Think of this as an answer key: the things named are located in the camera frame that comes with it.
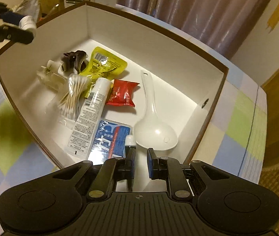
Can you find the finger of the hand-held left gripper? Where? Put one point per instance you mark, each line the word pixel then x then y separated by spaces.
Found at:
pixel 19 35
pixel 11 18

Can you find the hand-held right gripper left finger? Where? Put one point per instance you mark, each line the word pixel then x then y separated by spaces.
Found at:
pixel 119 168

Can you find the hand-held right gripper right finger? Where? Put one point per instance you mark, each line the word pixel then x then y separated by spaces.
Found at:
pixel 151 163

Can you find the white plastic rice spoon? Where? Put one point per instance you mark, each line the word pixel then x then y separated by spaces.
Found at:
pixel 154 132

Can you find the blue label floss pick box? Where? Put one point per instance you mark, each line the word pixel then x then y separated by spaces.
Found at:
pixel 110 137

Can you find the white plastic hair clip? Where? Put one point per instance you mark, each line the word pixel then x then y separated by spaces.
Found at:
pixel 51 78

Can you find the dark purple scrunchie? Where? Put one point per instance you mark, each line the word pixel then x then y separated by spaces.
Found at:
pixel 76 57

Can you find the white cream tube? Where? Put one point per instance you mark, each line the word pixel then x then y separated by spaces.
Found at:
pixel 90 113

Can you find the red snack packet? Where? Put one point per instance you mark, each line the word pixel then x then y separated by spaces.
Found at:
pixel 122 93

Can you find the bag of cotton swabs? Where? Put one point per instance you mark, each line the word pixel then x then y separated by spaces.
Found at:
pixel 71 93

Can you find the yellow pouch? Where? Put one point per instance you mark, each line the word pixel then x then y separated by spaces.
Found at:
pixel 102 64

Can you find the clear plastic bag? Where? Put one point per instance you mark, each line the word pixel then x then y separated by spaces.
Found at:
pixel 28 5

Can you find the plaid tablecloth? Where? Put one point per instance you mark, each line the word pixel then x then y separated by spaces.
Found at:
pixel 232 127

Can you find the mauve curtain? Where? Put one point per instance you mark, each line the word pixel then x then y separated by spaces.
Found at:
pixel 191 9

